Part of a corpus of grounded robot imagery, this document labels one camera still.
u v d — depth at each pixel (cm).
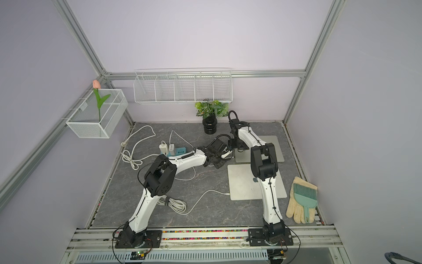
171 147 98
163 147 97
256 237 74
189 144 108
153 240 74
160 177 57
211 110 93
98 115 81
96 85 83
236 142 89
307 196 85
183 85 100
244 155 100
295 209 81
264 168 62
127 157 100
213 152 79
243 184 90
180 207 81
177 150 102
